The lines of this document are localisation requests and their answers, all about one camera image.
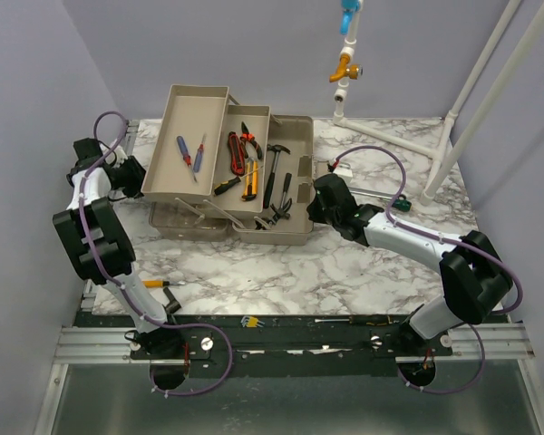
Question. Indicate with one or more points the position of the blue red screwdriver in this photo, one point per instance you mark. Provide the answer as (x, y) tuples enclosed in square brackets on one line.
[(199, 154)]

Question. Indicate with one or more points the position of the chrome ratchet wrench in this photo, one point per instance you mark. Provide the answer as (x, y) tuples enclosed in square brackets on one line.
[(370, 193)]

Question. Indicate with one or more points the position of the black-handled claw hammer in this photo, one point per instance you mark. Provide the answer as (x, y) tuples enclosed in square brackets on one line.
[(277, 150)]

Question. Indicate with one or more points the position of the green tape measure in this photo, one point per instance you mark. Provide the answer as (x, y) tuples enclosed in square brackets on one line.
[(402, 204)]

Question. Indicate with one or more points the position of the translucent grey-brown toolbox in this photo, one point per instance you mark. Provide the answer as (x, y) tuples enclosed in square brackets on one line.
[(220, 169)]

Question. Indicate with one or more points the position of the yellow black screwdriver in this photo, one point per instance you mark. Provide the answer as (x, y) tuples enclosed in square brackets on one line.
[(227, 185)]

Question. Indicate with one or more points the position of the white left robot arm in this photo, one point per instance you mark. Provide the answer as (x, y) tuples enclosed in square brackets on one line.
[(97, 244)]

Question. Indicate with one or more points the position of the black metal base rail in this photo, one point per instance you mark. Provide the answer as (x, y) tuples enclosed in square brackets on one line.
[(287, 346)]

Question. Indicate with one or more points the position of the blue handled screwdriver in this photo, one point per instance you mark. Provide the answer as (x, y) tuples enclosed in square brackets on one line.
[(186, 156)]

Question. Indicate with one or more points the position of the orange handled tool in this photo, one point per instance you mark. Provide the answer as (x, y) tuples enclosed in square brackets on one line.
[(162, 283)]

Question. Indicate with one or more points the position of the red black utility knife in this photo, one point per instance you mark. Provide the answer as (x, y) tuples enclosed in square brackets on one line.
[(237, 154)]

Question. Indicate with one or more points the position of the blue valve handle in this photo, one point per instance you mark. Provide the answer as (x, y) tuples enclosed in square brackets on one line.
[(349, 9)]

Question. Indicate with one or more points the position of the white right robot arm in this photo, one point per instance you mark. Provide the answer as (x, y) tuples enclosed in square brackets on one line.
[(472, 285)]

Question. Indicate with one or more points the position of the yellow black utility knife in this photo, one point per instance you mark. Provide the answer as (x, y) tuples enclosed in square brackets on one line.
[(251, 165)]

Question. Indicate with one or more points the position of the orange black long-nose pliers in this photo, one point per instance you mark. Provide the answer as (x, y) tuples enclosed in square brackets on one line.
[(248, 137)]

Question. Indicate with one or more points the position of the grey black wire stripper pliers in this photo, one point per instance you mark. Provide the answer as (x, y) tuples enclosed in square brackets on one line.
[(265, 223)]

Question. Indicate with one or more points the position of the yellow hex key set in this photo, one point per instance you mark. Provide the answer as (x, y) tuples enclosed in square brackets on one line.
[(249, 321)]

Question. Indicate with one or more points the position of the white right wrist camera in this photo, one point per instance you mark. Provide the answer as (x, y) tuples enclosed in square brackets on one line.
[(344, 171)]

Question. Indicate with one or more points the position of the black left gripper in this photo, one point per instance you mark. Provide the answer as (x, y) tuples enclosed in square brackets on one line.
[(138, 171)]

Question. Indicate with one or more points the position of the orange brass tap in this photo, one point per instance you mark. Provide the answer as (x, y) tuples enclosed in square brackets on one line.
[(346, 69)]

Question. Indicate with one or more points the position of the aluminium extrusion frame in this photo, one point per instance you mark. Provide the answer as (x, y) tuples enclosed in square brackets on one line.
[(77, 346)]

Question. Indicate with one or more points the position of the white PVC pipe frame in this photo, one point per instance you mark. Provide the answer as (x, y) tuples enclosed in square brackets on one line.
[(445, 155)]

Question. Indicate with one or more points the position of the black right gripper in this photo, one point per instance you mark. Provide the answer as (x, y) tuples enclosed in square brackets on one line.
[(313, 212)]

